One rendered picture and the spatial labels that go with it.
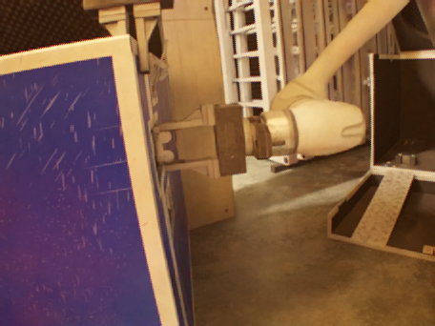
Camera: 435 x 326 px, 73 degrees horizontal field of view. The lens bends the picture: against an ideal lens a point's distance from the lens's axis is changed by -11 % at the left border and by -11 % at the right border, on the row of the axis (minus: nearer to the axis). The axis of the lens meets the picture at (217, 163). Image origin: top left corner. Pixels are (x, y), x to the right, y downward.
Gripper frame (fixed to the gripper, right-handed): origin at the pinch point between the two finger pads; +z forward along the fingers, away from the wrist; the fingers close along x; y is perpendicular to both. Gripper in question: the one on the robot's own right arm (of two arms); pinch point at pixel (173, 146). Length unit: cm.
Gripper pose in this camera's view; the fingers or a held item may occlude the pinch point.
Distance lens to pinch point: 62.4
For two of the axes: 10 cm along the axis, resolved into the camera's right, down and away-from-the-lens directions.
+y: -1.1, -2.5, 9.6
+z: -9.9, 1.2, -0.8
